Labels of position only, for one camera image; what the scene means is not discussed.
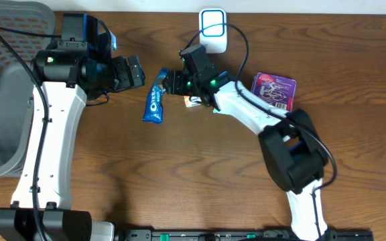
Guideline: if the orange tissue packet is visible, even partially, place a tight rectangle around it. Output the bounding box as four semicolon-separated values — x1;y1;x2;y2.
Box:
184;96;202;108

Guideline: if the blue Oreo cookie pack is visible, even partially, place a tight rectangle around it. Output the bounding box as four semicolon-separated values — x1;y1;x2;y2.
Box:
142;68;169;124

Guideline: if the red purple pad pack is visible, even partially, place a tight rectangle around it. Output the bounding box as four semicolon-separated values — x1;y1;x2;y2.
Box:
251;72;296;112

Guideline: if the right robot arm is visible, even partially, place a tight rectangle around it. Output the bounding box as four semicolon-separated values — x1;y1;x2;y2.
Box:
160;71;328;240

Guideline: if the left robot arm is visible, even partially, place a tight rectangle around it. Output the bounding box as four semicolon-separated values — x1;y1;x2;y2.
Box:
0;49;145;240

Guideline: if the grey plastic mesh basket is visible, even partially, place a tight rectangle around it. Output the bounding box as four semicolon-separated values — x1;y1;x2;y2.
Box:
0;1;56;177

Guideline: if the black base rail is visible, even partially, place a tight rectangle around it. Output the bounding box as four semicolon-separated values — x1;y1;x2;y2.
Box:
113;229;375;241

